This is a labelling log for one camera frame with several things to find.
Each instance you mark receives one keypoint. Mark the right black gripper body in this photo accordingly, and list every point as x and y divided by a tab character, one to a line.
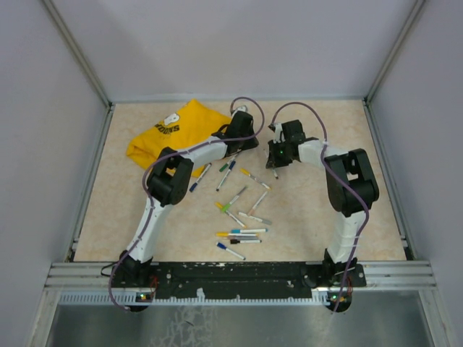
280	156

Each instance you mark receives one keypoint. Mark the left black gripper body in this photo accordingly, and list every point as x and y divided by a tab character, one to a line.
248	143

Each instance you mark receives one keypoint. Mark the grey cap marker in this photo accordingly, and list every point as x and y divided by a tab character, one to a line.
258	219

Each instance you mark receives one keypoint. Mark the cyan cap marker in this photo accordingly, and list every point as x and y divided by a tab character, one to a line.
249	231

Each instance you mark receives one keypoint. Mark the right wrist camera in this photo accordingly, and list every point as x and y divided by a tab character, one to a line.
277	129

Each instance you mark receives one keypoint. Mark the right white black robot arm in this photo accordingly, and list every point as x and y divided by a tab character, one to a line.
352	189

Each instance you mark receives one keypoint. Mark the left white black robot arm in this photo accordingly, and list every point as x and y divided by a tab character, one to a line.
167	181

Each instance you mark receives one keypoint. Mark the lime green cap marker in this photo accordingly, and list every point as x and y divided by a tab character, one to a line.
233	200

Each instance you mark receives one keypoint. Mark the yellow cap rainbow marker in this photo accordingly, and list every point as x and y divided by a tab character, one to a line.
254	178

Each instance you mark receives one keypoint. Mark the yellow cap silver marker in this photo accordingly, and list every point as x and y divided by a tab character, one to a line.
236	236

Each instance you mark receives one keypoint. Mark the blue cap whiteboard marker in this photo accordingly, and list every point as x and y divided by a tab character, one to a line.
230	251

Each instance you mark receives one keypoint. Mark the yellow printed t-shirt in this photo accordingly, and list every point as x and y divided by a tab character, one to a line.
191	124

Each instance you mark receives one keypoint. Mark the black cap marker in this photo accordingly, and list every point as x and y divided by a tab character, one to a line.
245	241

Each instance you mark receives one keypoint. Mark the navy cap rainbow marker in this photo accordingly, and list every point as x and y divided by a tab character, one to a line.
228	171

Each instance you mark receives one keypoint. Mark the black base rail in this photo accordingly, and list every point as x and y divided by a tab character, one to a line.
241	281

